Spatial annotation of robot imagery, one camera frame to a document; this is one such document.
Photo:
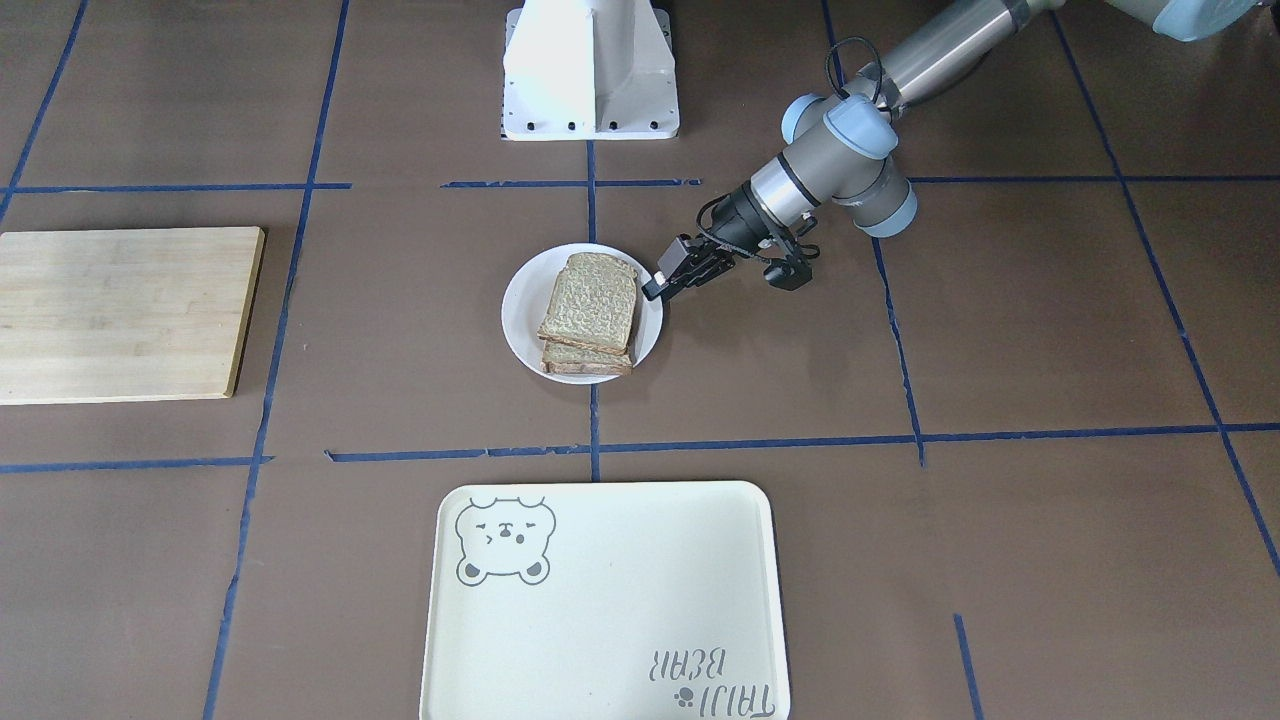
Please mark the wooden cutting board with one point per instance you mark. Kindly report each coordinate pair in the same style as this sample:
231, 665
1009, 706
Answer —
131, 315

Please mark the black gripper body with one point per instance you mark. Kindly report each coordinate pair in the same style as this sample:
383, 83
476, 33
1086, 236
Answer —
737, 218

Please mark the bread slice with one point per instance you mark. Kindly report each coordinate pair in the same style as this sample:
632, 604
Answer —
557, 358
592, 304

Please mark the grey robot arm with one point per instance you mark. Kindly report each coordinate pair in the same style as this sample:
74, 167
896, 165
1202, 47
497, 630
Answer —
839, 148

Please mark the cream bear serving tray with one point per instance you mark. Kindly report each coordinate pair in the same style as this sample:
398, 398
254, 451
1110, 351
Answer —
623, 600

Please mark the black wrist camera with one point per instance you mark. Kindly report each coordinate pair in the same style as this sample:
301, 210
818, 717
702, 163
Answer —
794, 269

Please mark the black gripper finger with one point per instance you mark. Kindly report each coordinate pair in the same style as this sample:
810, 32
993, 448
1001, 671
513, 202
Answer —
690, 273
684, 246

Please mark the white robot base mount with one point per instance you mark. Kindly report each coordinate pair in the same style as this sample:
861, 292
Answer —
589, 71

